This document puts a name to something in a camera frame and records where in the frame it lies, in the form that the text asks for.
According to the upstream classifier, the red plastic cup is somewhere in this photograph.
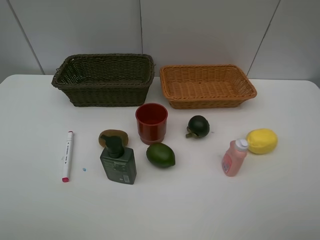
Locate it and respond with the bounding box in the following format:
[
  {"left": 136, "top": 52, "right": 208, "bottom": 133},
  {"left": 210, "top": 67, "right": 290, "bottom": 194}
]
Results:
[{"left": 135, "top": 103, "right": 168, "bottom": 145}]

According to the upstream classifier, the green lime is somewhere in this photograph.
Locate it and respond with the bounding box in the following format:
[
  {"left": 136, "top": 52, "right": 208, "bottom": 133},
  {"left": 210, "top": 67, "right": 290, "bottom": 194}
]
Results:
[{"left": 146, "top": 142, "right": 176, "bottom": 168}]

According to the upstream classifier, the dark green mangosteen fruit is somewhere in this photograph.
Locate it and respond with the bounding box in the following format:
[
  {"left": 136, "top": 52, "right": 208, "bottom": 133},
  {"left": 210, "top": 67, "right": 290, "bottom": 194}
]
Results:
[{"left": 185, "top": 115, "right": 210, "bottom": 139}]

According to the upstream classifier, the pink dish soap bottle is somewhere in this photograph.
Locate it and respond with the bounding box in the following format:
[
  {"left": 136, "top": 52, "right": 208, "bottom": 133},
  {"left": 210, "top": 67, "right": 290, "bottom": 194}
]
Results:
[{"left": 221, "top": 138, "right": 249, "bottom": 177}]

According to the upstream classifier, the yellow lemon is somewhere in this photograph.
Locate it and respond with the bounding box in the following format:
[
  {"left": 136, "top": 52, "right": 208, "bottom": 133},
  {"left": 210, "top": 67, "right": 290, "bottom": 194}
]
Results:
[{"left": 245, "top": 128, "right": 278, "bottom": 155}]

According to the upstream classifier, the orange wicker basket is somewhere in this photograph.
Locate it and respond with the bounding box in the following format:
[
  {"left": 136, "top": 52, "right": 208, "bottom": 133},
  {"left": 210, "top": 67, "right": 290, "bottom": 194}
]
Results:
[{"left": 159, "top": 64, "right": 257, "bottom": 110}]

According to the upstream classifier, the brown kiwi fruit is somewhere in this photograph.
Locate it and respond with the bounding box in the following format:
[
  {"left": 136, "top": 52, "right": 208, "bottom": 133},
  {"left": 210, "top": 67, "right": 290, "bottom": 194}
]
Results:
[{"left": 98, "top": 129, "right": 129, "bottom": 148}]

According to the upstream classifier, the dark green pump bottle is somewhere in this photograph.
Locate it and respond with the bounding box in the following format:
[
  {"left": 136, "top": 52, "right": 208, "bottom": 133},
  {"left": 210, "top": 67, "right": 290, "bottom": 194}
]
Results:
[{"left": 100, "top": 134, "right": 137, "bottom": 185}]

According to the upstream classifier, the dark brown wicker basket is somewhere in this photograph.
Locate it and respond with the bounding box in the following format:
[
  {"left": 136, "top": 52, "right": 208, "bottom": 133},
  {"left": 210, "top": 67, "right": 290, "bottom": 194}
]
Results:
[{"left": 51, "top": 53, "right": 155, "bottom": 107}]

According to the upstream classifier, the white marker with red caps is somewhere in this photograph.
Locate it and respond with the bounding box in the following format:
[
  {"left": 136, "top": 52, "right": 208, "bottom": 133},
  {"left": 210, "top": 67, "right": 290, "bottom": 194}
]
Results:
[{"left": 62, "top": 131, "right": 74, "bottom": 183}]

